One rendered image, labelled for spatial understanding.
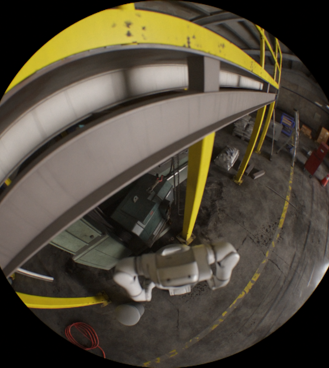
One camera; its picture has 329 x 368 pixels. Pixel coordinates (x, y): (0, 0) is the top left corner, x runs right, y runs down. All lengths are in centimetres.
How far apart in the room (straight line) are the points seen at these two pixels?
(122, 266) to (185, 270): 26
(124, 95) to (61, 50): 60
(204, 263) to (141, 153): 45
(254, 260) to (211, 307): 98
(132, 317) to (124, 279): 123
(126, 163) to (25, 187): 32
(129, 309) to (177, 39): 202
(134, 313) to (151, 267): 129
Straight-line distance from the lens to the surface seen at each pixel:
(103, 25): 33
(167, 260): 61
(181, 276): 41
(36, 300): 139
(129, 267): 54
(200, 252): 52
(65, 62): 28
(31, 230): 51
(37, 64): 29
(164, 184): 149
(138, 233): 130
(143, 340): 234
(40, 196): 41
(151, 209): 128
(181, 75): 111
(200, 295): 203
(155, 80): 94
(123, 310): 179
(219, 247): 55
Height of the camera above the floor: 197
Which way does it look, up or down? 49 degrees down
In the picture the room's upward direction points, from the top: 8 degrees counter-clockwise
